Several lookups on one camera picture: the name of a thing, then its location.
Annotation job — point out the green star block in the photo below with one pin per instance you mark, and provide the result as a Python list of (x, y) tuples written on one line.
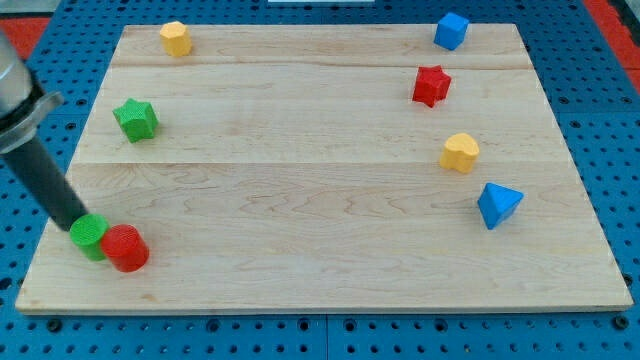
[(136, 119)]

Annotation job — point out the red cylinder block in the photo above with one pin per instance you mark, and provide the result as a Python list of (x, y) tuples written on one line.
[(125, 248)]

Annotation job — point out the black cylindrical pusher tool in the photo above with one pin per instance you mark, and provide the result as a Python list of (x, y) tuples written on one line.
[(42, 177)]

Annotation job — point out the blue cube block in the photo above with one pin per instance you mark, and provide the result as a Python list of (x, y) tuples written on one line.
[(451, 31)]

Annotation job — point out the blue triangle block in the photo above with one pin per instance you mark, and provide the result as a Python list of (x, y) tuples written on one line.
[(497, 203)]

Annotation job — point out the light wooden board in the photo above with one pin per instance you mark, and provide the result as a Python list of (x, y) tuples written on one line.
[(291, 172)]

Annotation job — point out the yellow hexagon block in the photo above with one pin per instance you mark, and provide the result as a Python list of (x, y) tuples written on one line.
[(176, 39)]

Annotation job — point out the yellow heart block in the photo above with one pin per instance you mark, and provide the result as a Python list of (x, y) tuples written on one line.
[(460, 153)]

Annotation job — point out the green cylinder block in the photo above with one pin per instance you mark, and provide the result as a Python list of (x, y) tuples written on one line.
[(86, 233)]

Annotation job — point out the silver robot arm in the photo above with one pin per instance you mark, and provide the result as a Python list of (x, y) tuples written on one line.
[(24, 104)]

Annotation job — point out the red star block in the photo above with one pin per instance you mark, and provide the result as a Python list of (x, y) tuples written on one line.
[(431, 85)]

